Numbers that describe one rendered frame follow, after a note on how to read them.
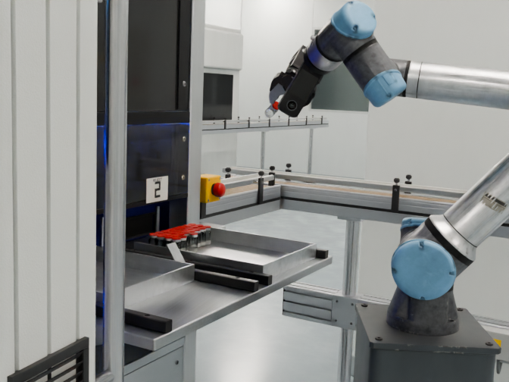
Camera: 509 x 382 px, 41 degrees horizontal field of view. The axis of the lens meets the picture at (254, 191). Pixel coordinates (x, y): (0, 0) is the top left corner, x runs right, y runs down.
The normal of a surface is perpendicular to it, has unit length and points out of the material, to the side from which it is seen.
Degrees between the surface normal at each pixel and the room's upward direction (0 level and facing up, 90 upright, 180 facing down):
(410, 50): 90
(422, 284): 96
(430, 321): 72
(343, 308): 90
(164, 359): 90
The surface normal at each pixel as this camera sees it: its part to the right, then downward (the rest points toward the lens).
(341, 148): -0.50, 0.11
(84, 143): 0.93, 0.09
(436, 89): -0.32, 0.48
